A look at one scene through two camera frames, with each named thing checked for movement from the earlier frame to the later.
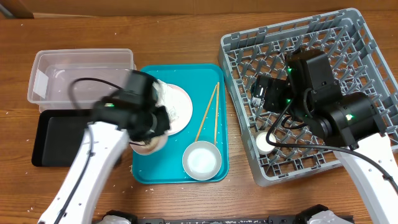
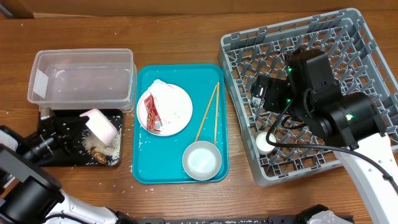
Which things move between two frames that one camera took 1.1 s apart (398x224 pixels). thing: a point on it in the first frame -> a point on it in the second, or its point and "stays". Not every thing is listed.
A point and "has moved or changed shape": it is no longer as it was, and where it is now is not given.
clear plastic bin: [53, 71] stays
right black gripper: [265, 92] stays
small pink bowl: [150, 146] has moved or changed shape
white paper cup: [263, 146] stays
